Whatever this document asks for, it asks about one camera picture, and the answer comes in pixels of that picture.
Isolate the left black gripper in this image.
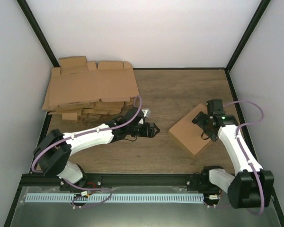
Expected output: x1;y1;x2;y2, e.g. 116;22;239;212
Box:
127;123;160;139

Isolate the brown cardboard box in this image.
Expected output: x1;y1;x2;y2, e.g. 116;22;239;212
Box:
168;104;213;158

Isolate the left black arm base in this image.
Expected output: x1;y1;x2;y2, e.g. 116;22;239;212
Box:
59;174;101;192

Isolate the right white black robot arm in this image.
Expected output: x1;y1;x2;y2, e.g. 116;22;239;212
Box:
192;99;274;215

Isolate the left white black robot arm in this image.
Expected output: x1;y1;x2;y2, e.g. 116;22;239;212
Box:
33;107;160;191

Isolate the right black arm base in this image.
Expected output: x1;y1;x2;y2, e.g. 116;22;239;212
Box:
186;166;223;193

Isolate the stack of flat cardboard blanks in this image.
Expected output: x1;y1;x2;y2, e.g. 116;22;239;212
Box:
42;56;139;122

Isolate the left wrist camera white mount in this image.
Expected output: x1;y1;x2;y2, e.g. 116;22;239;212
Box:
142;108;151;118

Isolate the light blue slotted cable duct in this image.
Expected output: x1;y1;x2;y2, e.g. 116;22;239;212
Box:
25;193;204;204

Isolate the black aluminium frame rail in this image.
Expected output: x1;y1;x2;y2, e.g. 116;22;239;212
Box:
18;173;271;190

